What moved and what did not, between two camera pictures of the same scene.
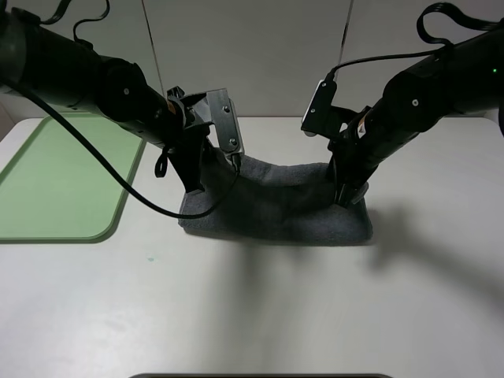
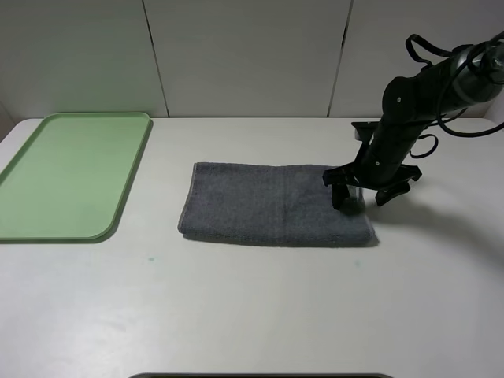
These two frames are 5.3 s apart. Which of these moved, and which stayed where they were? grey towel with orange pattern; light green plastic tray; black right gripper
Moved: black right gripper
Stayed: grey towel with orange pattern; light green plastic tray
